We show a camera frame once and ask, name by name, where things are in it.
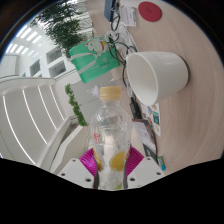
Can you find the black cables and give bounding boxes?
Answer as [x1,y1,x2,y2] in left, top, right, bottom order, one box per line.
[108,13,138,88]

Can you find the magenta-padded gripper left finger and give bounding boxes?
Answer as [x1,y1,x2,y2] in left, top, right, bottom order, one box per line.
[57,148,101,190]

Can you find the white paper packet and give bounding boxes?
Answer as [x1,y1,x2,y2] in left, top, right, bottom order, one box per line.
[119,5,138,28]

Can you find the colourful sticker sheet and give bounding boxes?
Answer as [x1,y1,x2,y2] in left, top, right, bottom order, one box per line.
[141,102,162,138]

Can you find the white mug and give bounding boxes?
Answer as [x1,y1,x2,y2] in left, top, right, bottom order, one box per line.
[125,50,190,107]

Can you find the clear lemon-print drink bottle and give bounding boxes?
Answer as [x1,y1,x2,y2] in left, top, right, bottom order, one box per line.
[89,85,133,191]

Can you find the black power adapter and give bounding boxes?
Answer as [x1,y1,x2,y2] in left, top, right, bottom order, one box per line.
[129,96,142,119]

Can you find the flat round red coaster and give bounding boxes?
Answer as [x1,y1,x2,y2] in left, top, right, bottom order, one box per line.
[137,1,163,23]

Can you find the green tote bag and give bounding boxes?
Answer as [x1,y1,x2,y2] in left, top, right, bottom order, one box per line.
[68,34,121,84]

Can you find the row of tall green plants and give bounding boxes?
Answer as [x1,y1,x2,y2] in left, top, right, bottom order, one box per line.
[29,1,94,59]

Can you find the white planter cabinet with plants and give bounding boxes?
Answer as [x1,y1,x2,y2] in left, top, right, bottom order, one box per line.
[64,71,114,128]

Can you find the brown-covered notebook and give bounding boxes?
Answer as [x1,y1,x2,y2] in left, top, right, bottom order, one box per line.
[132,119,158,156]

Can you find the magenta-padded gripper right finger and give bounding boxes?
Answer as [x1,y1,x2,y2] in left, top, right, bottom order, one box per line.
[123,146,166,190]

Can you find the ceiling light strips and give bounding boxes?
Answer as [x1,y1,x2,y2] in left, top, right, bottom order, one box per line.
[1,84,66,166]

